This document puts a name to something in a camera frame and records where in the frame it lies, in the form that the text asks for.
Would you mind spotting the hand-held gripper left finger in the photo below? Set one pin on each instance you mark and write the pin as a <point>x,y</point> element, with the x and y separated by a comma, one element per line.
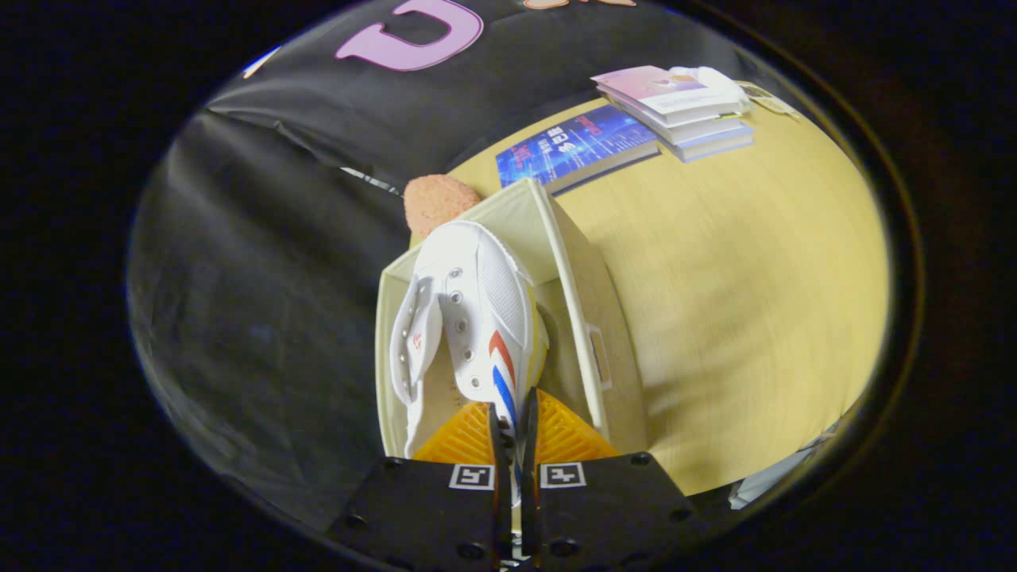
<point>429,516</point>

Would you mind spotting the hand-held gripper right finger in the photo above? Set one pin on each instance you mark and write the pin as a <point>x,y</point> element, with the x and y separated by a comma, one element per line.
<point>604,508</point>

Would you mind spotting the beige fabric storage box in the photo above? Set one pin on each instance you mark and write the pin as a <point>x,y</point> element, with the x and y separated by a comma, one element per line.
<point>608,318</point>

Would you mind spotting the white canvas shoe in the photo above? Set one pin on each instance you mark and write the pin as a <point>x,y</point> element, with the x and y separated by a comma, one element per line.
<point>477,278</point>

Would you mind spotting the black backdrop cloth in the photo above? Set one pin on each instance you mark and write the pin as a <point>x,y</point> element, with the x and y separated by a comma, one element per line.
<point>262,278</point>

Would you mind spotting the pink textured ball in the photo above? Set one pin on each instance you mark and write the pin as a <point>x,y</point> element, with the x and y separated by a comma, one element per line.
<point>437,202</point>

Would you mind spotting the pale blue cover book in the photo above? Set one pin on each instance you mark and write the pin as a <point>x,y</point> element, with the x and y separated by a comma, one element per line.
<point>715,147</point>

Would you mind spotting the white cover book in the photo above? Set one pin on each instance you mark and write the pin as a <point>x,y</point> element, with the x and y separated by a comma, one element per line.
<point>707,129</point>

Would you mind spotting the pink cover book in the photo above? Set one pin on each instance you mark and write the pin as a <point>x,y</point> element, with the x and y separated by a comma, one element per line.
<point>659,87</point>

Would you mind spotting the white plush lump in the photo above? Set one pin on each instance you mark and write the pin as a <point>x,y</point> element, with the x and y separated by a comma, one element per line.
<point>715,77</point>

